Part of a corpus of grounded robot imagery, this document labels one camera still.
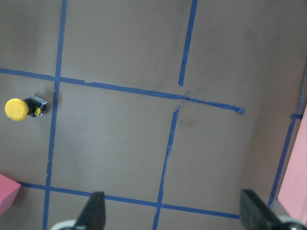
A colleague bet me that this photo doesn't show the pink foam cube centre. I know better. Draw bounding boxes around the pink foam cube centre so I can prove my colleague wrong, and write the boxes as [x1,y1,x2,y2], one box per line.
[0,174,21,215]

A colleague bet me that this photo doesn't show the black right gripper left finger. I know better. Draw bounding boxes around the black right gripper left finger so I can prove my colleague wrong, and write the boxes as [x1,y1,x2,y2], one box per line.
[73,192,106,230]

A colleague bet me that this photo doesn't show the pink plastic bin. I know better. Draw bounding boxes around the pink plastic bin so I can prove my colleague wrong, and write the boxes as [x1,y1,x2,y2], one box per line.
[278,111,307,224]

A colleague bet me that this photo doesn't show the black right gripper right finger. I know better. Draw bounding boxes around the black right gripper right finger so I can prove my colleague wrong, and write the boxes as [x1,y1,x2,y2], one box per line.
[240,189,283,230]

